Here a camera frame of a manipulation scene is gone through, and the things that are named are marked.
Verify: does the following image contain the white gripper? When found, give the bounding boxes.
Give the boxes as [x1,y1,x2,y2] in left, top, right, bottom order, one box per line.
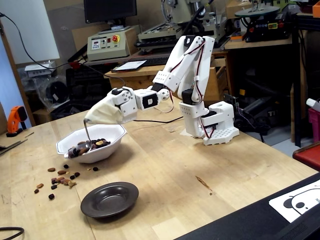
[84,86,139,125]

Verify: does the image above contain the bent metal spoon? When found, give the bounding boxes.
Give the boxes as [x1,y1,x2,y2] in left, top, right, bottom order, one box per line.
[63,118,93,160]

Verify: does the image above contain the small trail mix portion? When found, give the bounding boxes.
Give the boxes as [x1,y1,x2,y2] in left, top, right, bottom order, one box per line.
[67,146,89,159]

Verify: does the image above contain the white octagonal bowl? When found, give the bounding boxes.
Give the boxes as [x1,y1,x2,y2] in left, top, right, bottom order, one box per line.
[55,124,127,164]

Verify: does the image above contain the brown round plate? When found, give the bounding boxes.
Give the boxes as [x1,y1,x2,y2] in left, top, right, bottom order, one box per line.
[80,181,140,220]

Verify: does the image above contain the beige masking tape wrap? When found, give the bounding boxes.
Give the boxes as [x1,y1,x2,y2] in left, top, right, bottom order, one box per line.
[83,101,124,126]

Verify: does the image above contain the trail mix heap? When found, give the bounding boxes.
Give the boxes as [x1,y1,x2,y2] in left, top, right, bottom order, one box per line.
[74,138,112,151]

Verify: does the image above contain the black equipment case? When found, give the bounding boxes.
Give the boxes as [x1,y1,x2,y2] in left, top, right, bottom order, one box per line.
[65,64,126,106]

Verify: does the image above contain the wooden crate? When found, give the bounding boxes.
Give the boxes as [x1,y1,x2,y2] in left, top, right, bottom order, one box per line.
[104,53,230,102]

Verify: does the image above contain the white paper sheet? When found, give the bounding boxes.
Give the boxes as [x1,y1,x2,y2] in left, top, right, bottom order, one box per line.
[111,59,148,74]

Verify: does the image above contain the clear plastic bag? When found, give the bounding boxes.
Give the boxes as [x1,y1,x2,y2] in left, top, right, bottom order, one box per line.
[33,74,71,107]

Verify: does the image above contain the beige control box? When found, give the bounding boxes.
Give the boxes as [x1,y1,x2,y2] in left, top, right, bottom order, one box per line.
[86,26,138,63]

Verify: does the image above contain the black keyboard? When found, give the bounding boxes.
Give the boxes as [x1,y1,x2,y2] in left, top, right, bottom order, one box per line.
[136,56,175,68]

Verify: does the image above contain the white flat device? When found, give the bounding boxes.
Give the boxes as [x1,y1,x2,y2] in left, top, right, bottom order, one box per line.
[24,60,58,78]

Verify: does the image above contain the orange black hand tool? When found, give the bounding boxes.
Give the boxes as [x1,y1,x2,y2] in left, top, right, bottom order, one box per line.
[5,105,28,138]

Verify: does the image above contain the black computer monitor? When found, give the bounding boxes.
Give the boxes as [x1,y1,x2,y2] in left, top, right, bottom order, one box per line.
[83,0,138,25]

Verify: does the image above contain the flat cardboard sheets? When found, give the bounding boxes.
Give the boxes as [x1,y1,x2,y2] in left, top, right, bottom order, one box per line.
[0,138,29,156]

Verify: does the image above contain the white board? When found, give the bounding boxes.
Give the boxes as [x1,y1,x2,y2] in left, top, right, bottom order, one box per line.
[0,0,61,65]

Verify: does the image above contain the grey milling machine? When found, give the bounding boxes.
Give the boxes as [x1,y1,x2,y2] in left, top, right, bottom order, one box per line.
[136,0,227,51]

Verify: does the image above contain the brown cardboard box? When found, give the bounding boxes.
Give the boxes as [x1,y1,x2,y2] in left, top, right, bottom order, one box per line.
[226,0,253,20]

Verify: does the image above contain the wooden workbench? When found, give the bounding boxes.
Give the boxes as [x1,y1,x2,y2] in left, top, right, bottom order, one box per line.
[223,37,293,50]

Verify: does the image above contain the black scroll saw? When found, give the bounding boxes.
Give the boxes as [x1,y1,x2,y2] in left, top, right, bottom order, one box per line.
[234,4,293,43]

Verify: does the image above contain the white panda print paper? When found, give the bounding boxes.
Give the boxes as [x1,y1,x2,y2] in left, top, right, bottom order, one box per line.
[268,180,320,224]

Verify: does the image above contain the red cushioned wooden chair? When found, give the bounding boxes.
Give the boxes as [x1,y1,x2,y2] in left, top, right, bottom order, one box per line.
[292,141,320,172]

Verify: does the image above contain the white plastic object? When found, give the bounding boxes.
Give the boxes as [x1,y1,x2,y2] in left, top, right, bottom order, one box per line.
[305,97,320,113]

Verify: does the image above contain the pink plastic bin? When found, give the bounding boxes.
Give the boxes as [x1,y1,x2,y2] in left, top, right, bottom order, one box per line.
[307,107,320,143]

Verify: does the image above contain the black hanging cable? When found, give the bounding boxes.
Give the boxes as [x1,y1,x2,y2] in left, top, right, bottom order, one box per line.
[0,11,76,70]

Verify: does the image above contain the brown wooden post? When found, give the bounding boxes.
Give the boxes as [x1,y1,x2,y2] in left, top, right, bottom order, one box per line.
[0,18,36,127]

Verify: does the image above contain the dark cable loop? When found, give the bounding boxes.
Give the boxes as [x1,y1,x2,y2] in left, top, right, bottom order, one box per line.
[0,226,25,240]

